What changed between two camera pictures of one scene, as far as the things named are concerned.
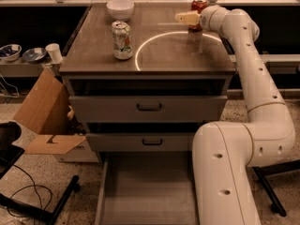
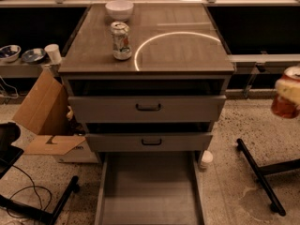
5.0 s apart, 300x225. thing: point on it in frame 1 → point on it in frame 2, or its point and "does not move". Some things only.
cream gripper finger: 190,18 → 288,89
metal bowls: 34,54 does not move
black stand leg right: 273,169 does not move
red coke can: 198,6 → 282,107
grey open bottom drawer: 146,188 does not move
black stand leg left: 36,213 does not move
